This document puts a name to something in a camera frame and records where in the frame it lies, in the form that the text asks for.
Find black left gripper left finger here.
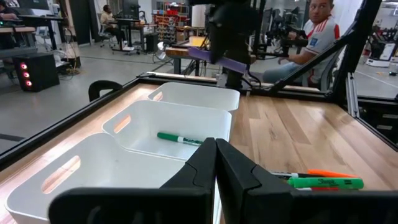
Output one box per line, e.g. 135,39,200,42
48,137,218,224

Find white machine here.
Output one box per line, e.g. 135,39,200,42
365,26,398,68

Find black hook bracket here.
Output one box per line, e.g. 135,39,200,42
88,80,124,103

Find black desk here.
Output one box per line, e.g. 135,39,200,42
17,14,68,50
111,17,158,55

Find red white marker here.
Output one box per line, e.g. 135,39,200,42
295,186,340,192

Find green dry-erase marker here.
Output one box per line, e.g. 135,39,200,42
156,131,205,147

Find orange cap fine marker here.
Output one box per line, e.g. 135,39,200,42
269,169,358,180

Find white cabinet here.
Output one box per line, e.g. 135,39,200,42
191,4,208,28

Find wooden top desk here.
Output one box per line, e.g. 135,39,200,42
0,26,38,60

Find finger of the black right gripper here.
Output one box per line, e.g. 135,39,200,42
208,40,219,63
218,42,229,65

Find green highlighter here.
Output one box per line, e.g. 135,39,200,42
287,176,365,190

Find shelf with red bins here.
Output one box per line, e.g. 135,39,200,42
153,2,191,43

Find white plastic bin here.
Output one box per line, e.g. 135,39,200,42
5,133,223,224
147,82,241,112
101,100,233,162

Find person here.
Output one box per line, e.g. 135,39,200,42
99,4,125,43
0,5,19,21
262,0,341,85

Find purple highlighter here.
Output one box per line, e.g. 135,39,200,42
187,46,249,75

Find black box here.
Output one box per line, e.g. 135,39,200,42
145,32,159,53

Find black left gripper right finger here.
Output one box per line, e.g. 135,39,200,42
216,138,398,224

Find black computer tower pink lights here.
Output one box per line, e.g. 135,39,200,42
12,52,60,93

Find wooden workbench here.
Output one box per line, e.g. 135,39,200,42
164,35,218,77

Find black aluminium rig frame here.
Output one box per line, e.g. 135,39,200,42
0,0,398,170

